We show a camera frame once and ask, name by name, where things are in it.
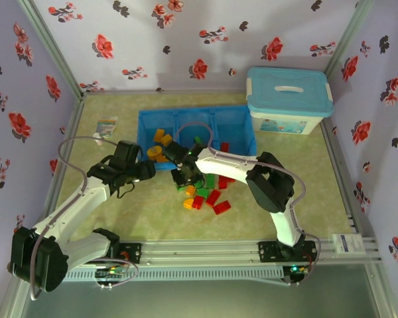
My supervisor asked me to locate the orange cylinder lego piece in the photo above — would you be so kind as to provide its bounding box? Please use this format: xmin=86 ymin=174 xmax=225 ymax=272
xmin=146 ymin=145 xmax=167 ymax=164

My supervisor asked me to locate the blue plastic bin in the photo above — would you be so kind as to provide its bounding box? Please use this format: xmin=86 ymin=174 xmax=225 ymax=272
xmin=173 ymin=107 xmax=217 ymax=170
xmin=138 ymin=109 xmax=176 ymax=172
xmin=214 ymin=105 xmax=256 ymax=170

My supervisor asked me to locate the small printed paper packet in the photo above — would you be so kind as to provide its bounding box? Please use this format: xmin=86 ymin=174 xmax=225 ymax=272
xmin=94 ymin=117 xmax=119 ymax=145

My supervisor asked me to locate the white storage box teal lid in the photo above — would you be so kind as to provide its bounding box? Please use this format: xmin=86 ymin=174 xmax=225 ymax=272
xmin=246 ymin=66 xmax=334 ymax=136

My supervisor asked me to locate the white labelled power box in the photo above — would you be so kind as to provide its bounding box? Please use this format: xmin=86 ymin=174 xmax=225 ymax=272
xmin=331 ymin=233 xmax=364 ymax=256

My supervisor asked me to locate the aluminium table edge rail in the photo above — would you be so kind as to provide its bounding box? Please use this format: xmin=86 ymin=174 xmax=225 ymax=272
xmin=0 ymin=95 xmax=86 ymax=318
xmin=320 ymin=117 xmax=397 ymax=318

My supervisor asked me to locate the grey left arm cable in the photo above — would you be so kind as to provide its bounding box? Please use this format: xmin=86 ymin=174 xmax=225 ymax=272
xmin=29 ymin=135 xmax=121 ymax=301

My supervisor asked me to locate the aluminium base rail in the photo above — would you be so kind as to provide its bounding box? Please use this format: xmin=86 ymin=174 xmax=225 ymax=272
xmin=66 ymin=240 xmax=383 ymax=266

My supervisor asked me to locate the white slotted cable duct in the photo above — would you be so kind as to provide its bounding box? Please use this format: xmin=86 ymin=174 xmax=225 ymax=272
xmin=64 ymin=264 xmax=285 ymax=283

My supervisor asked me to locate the aluminium frame post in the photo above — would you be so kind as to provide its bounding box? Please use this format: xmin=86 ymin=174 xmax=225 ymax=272
xmin=17 ymin=0 xmax=86 ymax=97
xmin=324 ymin=0 xmax=376 ymax=74

